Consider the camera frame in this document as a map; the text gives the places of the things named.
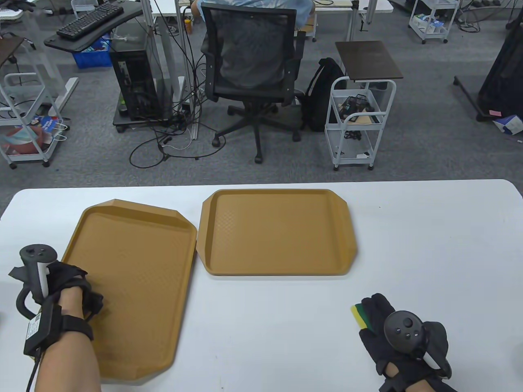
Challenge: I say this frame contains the person's right hand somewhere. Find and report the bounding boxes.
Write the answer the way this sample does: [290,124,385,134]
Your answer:
[360,293,452,380]

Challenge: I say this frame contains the person's left hand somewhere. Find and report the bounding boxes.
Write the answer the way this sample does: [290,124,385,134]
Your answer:
[8,261,105,323]

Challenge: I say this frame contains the yellow and green sponge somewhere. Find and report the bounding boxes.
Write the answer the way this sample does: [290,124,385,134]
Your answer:
[350,303,370,329]

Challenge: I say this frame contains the brown plastic food tray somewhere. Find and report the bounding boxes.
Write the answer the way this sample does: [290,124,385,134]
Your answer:
[196,189,358,277]
[61,199,198,384]

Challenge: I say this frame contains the person's left forearm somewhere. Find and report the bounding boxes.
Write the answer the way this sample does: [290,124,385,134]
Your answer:
[25,288,103,392]

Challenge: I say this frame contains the person's right forearm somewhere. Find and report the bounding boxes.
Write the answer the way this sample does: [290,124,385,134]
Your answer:
[378,361,454,392]

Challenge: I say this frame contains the grey right hand controller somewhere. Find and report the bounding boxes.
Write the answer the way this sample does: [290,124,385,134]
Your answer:
[383,311,452,378]

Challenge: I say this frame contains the grey hand controller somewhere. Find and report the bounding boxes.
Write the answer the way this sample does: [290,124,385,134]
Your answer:
[16,244,58,319]
[383,311,452,378]

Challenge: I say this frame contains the grey left hand controller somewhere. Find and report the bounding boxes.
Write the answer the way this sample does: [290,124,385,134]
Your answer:
[16,244,58,319]

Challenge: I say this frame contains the white rolling cart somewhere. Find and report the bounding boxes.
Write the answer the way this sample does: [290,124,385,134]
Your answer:
[409,0,460,44]
[325,78,397,171]
[0,73,64,169]

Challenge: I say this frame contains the red and teal bag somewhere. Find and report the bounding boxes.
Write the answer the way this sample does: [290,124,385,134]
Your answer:
[0,125,54,155]

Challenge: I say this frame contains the blue paper bag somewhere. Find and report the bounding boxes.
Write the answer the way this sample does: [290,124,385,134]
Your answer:
[31,116,68,141]

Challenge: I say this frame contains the black computer trolley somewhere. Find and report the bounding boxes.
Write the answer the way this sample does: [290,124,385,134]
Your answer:
[113,104,192,133]

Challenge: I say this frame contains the black computer tower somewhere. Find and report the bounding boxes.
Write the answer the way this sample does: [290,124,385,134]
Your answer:
[110,40,160,121]

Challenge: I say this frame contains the blue plastic crate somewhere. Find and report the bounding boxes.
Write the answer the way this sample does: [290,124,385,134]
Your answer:
[73,35,113,69]

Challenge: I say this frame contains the black backpack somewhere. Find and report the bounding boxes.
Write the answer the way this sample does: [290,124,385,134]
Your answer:
[302,57,348,132]

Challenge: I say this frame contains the white and blue box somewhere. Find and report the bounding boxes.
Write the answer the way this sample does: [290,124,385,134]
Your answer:
[492,115,523,136]

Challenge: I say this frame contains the black curved desk top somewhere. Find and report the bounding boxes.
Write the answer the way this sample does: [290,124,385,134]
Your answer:
[44,0,144,53]

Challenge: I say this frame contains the dark brown side table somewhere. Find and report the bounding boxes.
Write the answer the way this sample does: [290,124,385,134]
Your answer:
[0,35,25,66]
[335,40,404,82]

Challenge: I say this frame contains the black mesh office chair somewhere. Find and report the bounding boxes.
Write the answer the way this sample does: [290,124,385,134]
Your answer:
[200,3,307,164]

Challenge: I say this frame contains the black keyboard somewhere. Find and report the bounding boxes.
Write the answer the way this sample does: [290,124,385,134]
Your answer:
[56,2,124,40]

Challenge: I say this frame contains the black covered stand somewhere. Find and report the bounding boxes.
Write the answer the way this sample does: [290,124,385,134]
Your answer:
[454,16,523,122]

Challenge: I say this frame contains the white office desk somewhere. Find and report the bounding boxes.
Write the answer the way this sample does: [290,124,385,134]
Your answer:
[151,0,395,102]

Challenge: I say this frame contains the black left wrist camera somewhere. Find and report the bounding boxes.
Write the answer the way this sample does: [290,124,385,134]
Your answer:
[24,304,95,360]

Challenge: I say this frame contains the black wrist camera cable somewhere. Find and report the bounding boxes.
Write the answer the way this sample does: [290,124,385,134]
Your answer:
[25,353,43,392]

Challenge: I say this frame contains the white desk leg frame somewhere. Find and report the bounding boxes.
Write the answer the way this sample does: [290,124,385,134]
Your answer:
[20,0,80,119]

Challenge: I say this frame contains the black floor cable tangle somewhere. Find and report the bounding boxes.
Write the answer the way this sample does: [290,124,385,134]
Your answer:
[130,53,226,168]

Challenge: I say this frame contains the black wire basket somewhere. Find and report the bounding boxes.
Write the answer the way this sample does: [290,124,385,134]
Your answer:
[338,95,374,122]

